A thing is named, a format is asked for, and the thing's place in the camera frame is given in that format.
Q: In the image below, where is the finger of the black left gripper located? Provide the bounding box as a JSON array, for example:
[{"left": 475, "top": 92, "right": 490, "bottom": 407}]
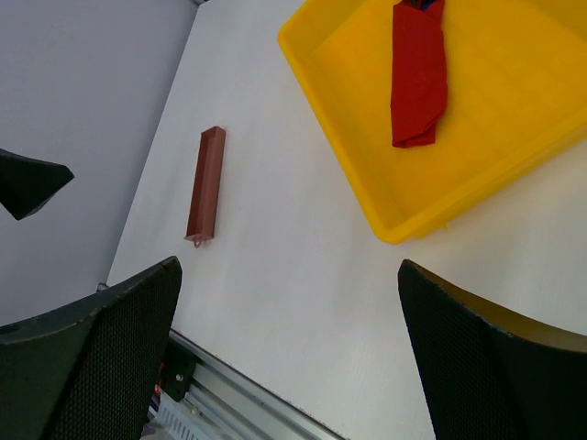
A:
[{"left": 1, "top": 149, "right": 74, "bottom": 221}]

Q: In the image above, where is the brown utensil tray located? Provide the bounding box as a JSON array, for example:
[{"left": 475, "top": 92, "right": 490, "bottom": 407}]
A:
[{"left": 184, "top": 126, "right": 226, "bottom": 248}]

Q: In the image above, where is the front aluminium rail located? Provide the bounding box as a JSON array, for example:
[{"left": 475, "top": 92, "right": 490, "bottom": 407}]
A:
[{"left": 170, "top": 330, "right": 343, "bottom": 439}]

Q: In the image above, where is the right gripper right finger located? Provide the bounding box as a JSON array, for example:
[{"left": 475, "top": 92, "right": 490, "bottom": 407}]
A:
[{"left": 398, "top": 259, "right": 586, "bottom": 439}]

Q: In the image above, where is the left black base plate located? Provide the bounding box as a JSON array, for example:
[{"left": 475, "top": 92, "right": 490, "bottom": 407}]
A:
[{"left": 158, "top": 339, "right": 198, "bottom": 402}]

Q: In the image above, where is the slotted cable duct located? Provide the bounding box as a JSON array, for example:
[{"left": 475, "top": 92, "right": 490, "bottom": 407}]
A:
[{"left": 141, "top": 395, "right": 230, "bottom": 440}]

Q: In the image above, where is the yellow plastic bin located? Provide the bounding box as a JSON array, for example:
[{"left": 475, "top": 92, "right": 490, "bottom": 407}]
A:
[{"left": 278, "top": 1, "right": 586, "bottom": 245}]

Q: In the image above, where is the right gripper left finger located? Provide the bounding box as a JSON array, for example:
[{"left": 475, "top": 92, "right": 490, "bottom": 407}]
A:
[{"left": 1, "top": 257, "right": 183, "bottom": 439}]

